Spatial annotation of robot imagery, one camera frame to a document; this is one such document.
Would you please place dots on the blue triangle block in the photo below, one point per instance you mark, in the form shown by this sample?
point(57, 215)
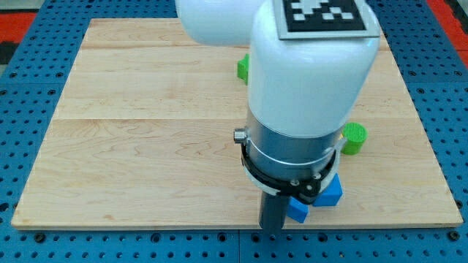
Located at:
point(297, 210)

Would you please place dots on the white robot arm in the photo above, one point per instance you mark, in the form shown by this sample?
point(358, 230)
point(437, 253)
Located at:
point(307, 65)

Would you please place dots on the green block behind arm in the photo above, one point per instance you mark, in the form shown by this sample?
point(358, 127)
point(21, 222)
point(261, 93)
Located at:
point(243, 69)

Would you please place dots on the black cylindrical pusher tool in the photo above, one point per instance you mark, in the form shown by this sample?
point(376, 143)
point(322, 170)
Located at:
point(273, 211)

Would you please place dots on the wooden board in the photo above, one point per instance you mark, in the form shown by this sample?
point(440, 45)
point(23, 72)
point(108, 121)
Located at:
point(142, 139)

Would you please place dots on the blue cube block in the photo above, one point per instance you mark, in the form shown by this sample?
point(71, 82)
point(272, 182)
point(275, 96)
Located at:
point(331, 196)

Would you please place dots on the green cylinder block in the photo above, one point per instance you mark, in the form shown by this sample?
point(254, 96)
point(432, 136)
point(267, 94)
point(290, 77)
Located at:
point(356, 135)

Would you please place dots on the black white fiducial marker tag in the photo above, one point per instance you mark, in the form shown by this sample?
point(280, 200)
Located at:
point(324, 19)

